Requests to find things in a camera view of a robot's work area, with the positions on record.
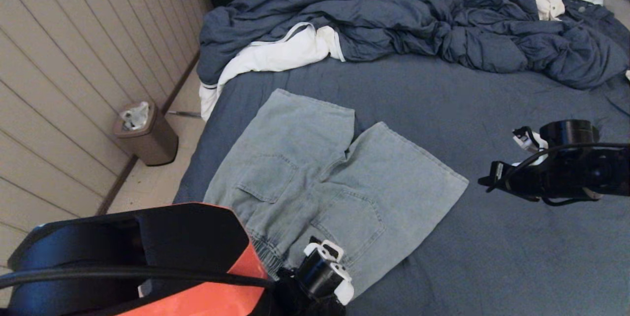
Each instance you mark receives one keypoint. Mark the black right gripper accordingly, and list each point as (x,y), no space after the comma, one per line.
(529,180)

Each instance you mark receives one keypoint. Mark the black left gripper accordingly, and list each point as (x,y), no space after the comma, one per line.
(300,301)

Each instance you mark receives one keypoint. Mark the light blue denim shorts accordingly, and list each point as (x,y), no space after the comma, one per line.
(315,178)

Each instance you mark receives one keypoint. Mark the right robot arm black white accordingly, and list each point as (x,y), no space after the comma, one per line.
(590,173)

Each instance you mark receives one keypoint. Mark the blue bed sheet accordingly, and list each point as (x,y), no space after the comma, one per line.
(492,257)

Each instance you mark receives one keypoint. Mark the blue denim shirt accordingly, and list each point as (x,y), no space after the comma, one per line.
(590,15)

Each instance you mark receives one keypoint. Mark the crumpled dark blue duvet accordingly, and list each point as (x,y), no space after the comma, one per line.
(393,11)

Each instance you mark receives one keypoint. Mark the brown trash bin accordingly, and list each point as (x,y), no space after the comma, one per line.
(152,143)

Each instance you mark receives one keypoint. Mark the thin grey metal rod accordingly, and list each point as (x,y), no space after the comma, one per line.
(184,114)

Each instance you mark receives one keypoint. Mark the white garment with dark trim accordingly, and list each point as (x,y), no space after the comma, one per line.
(275,55)

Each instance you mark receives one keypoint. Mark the white plastic bin bag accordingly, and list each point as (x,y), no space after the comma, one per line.
(134,115)

